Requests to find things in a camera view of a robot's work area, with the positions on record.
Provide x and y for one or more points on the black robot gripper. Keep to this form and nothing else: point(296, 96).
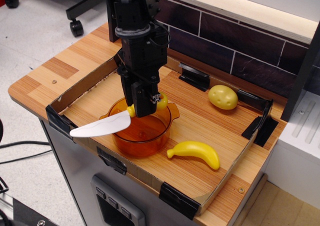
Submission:
point(143, 53)

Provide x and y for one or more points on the yellow handled white toy knife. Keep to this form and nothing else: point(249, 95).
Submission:
point(112, 124)

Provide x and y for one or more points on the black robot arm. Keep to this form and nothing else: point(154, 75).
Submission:
point(138, 14)

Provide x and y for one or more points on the orange transparent plastic pot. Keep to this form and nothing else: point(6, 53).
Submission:
point(146, 135)

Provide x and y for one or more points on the cardboard fence with black tape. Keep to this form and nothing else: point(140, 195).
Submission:
point(180, 189)

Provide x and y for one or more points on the yellow toy banana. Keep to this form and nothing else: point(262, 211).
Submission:
point(196, 149)

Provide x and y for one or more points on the black chair base with caster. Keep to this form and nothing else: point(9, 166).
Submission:
point(77, 10)

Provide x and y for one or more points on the yellow toy potato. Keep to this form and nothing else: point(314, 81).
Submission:
point(223, 97)

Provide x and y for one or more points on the grey control panel with buttons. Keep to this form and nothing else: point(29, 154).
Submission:
point(115, 209)

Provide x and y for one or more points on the black caster wheel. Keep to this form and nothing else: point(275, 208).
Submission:
point(12, 4)

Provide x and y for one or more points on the black vertical post right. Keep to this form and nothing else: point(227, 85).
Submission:
point(305, 76)

